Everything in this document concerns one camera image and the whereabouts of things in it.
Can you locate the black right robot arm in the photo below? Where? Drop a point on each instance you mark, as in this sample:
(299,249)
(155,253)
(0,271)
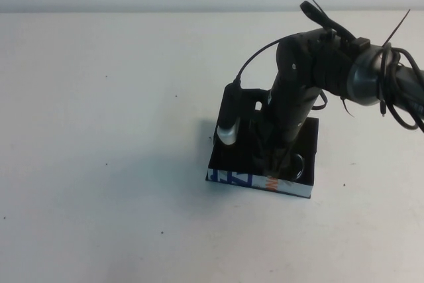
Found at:
(331,64)

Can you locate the black zip tie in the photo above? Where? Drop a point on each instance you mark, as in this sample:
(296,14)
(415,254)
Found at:
(347,108)
(395,28)
(318,8)

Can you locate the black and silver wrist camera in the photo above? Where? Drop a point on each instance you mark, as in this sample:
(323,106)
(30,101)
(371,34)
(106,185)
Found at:
(227,120)

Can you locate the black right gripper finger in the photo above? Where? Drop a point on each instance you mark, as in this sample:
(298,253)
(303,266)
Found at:
(269,162)
(284,161)

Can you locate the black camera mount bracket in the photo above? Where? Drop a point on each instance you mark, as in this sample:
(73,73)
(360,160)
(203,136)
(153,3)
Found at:
(255,100)

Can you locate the black cardboard box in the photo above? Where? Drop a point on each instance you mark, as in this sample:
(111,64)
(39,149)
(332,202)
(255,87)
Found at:
(232,177)

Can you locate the black framed glasses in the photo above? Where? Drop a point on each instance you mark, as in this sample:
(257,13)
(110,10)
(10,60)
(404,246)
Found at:
(303,174)

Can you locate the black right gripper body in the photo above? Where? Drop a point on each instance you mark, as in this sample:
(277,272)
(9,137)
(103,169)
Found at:
(288,114)

